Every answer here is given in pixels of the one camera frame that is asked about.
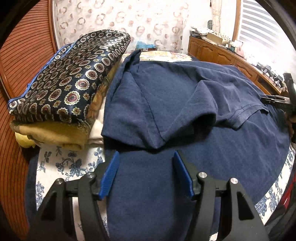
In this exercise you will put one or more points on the person right hand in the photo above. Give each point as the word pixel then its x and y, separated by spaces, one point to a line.
pixel 291 120

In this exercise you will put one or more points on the red louvered wardrobe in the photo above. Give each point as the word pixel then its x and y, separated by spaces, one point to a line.
pixel 27 43

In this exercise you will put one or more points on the pink circle pattern curtain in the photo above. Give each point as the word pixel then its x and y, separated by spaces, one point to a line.
pixel 166 24

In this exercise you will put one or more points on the tied beige curtain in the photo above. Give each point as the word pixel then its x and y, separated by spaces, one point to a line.
pixel 216 6

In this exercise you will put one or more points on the dark patterned folded cloth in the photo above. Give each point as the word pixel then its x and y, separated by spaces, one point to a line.
pixel 65 87

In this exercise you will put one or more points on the mustard folded cloth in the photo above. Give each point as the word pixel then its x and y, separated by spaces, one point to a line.
pixel 69 136

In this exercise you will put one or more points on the wooden sideboard cabinet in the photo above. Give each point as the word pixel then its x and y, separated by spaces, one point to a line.
pixel 205 51

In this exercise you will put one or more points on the cardboard box on cabinet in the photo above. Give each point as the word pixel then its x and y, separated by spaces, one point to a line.
pixel 218 38

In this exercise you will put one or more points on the striped window blind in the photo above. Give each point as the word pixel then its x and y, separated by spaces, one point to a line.
pixel 260 34

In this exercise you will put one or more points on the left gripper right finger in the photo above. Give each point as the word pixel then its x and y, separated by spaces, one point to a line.
pixel 238 218

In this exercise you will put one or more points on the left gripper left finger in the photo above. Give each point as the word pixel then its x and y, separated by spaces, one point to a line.
pixel 70 208

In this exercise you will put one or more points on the blue item at bedhead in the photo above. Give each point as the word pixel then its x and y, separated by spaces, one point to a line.
pixel 144 47

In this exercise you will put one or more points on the navy printed t-shirt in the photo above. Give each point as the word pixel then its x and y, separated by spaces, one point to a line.
pixel 212 114

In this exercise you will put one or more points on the blue white floral cloth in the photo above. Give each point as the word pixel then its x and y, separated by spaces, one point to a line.
pixel 56 162

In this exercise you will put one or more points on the cream folded cloth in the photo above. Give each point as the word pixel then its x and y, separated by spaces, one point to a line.
pixel 95 136

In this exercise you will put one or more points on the floral bed blanket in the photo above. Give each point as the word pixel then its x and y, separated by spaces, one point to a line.
pixel 165 56

